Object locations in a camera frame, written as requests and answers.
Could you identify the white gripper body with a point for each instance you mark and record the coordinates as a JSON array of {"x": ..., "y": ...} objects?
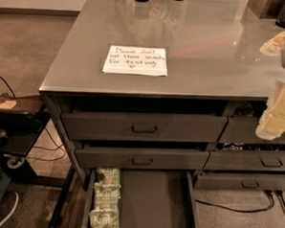
[{"x": 274, "y": 46}]

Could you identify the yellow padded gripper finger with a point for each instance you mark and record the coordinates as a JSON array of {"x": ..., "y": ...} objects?
[{"x": 272, "y": 122}]

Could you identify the green chip bag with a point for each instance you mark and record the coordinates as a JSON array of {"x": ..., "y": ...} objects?
[
  {"x": 106, "y": 196},
  {"x": 104, "y": 218},
  {"x": 108, "y": 176}
]

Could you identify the grey box on counter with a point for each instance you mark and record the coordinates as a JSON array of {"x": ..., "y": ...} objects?
[{"x": 265, "y": 8}]

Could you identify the top right grey drawer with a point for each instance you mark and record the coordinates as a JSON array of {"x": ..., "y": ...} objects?
[{"x": 242, "y": 130}]

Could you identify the grey drawer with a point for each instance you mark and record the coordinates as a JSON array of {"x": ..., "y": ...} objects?
[
  {"x": 142, "y": 158},
  {"x": 242, "y": 130},
  {"x": 136, "y": 127},
  {"x": 250, "y": 160},
  {"x": 254, "y": 181}
]

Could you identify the middle right grey drawer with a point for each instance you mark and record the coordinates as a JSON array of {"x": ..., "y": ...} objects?
[{"x": 250, "y": 160}]

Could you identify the top left grey drawer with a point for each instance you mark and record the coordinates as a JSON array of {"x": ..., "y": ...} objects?
[{"x": 136, "y": 127}]

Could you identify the bottom right grey drawer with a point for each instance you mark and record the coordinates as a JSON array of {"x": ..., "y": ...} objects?
[{"x": 254, "y": 181}]

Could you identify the grey metal drawer cabinet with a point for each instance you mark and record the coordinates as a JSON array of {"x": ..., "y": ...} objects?
[{"x": 213, "y": 63}]

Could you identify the middle left grey drawer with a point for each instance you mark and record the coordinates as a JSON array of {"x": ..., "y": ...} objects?
[{"x": 142, "y": 158}]

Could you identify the open bottom left drawer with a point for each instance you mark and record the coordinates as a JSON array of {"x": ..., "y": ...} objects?
[{"x": 151, "y": 199}]

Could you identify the snack bags in right drawers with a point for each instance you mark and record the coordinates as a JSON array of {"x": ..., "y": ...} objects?
[{"x": 249, "y": 110}]

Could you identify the handwritten white paper note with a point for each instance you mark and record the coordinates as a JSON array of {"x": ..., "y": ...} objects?
[{"x": 137, "y": 61}]

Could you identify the black side cart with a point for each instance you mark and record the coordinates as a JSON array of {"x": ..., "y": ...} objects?
[{"x": 22, "y": 119}]

